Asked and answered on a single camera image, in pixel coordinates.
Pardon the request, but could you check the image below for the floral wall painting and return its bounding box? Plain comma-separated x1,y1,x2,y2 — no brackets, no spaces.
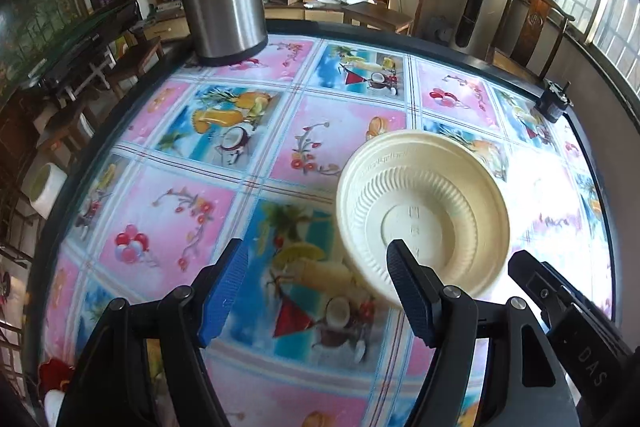
0,0,101,98

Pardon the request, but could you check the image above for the wooden stool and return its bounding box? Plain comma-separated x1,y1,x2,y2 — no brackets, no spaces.
107,36,166,98
35,99,101,158

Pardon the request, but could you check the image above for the dark wooden armchair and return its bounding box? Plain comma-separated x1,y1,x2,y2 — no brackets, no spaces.
485,0,576,80

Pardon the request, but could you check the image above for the fruit printed tablecloth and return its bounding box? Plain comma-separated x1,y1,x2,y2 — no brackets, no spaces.
42,34,613,427

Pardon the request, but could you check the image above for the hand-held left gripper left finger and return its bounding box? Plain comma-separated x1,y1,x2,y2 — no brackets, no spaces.
55,238,250,427

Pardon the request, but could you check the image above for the green mahjong table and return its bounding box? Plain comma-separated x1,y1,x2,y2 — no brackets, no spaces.
20,0,138,98

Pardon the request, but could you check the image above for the low wooden side table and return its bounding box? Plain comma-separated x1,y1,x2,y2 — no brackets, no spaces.
345,2,416,36

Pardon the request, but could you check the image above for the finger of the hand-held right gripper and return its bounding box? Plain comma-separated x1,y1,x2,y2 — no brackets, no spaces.
507,249,615,335

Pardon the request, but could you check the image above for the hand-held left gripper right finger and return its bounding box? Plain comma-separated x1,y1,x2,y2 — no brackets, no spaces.
386,239,583,427

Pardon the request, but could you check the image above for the small black table device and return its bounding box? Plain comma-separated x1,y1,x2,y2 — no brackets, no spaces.
534,79,572,124

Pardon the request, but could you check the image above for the cream ribbed disposable bowl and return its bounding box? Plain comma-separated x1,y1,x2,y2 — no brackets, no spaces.
336,129,512,308

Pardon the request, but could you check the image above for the white plastic bucket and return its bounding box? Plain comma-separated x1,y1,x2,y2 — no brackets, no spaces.
27,163,68,215

